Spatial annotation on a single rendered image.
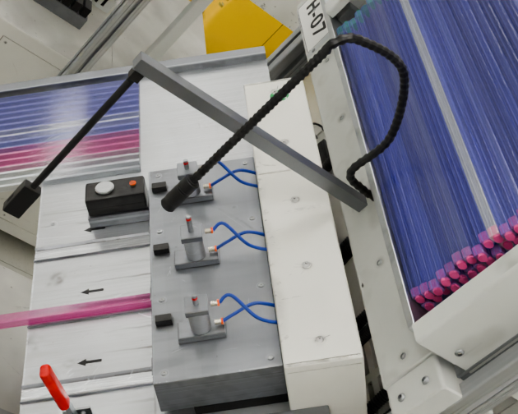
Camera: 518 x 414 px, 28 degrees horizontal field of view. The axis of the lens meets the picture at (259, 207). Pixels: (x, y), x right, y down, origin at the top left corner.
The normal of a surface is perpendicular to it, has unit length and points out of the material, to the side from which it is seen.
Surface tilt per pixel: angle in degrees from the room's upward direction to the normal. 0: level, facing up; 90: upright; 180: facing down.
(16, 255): 0
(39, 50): 90
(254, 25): 90
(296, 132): 48
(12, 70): 90
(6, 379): 0
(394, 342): 90
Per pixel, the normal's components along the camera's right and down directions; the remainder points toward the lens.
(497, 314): 0.09, 0.66
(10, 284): 0.66, -0.60
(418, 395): -0.75, -0.45
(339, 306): -0.11, -0.73
